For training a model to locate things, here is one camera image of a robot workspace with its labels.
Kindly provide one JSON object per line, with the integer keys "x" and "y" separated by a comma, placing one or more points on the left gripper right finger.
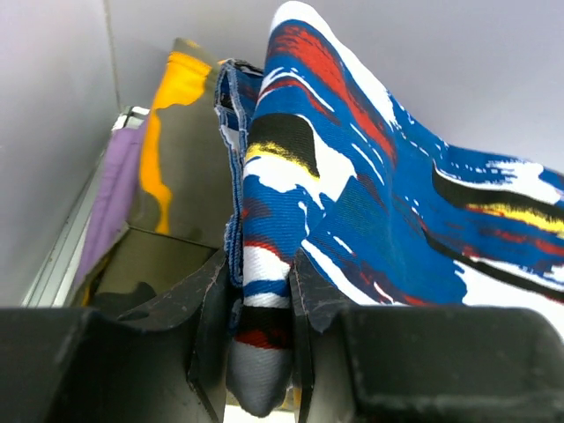
{"x": 401, "y": 364}

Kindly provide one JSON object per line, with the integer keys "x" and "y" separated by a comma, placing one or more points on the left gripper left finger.
{"x": 163, "y": 361}

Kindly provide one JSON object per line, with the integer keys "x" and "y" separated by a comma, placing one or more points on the blue white red patterned trousers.
{"x": 326, "y": 162}

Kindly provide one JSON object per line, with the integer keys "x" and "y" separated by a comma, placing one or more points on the camouflage yellow green trousers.
{"x": 183, "y": 198}

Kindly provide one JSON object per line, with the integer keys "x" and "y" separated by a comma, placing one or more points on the purple folded cloth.
{"x": 114, "y": 197}

